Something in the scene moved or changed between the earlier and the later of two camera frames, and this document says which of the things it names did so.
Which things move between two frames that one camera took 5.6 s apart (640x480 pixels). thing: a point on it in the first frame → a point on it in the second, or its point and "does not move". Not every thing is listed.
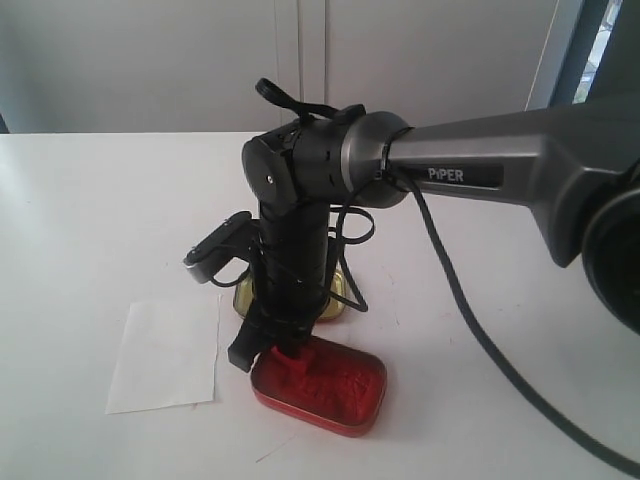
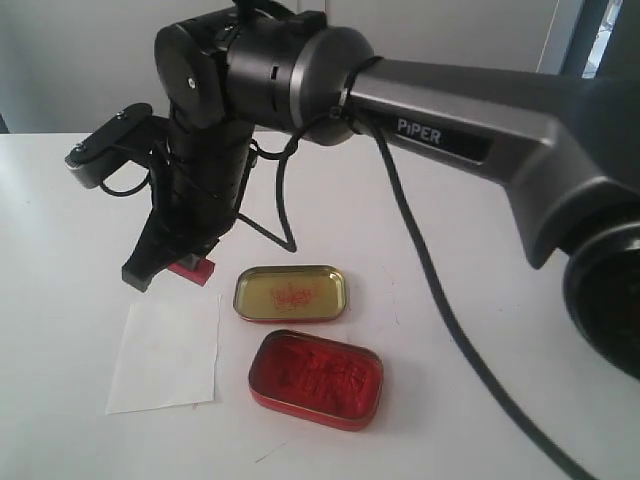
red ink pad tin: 342,391 does not move
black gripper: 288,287 → 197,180
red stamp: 301,371 → 198,277
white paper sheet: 168,355 does not move
